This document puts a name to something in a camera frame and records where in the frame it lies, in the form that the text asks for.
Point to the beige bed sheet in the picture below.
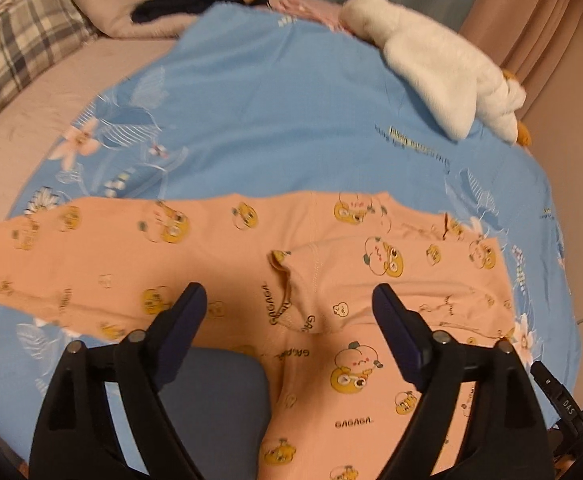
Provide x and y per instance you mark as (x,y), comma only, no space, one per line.
(46,115)

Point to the pink floral cloth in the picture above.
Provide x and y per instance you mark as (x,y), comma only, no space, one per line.
(311,10)

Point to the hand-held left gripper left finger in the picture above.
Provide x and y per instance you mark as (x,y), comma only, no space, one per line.
(181,332)

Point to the blue floral blanket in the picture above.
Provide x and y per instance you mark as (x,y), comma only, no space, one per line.
(281,125)

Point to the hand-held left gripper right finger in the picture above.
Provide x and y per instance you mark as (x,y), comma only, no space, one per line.
(396,332)

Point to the beige pillow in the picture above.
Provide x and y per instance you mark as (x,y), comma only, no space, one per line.
(116,0)

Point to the white plush goose toy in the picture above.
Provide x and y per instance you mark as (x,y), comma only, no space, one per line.
(421,50)

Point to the pink curtain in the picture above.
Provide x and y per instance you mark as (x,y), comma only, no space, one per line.
(536,25)

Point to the grey plaid blanket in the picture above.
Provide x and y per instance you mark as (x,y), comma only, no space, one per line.
(26,40)

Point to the grey-blue cloth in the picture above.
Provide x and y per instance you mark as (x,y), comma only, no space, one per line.
(211,400)

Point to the peach cartoon print pants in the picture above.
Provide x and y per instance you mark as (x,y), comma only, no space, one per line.
(221,260)

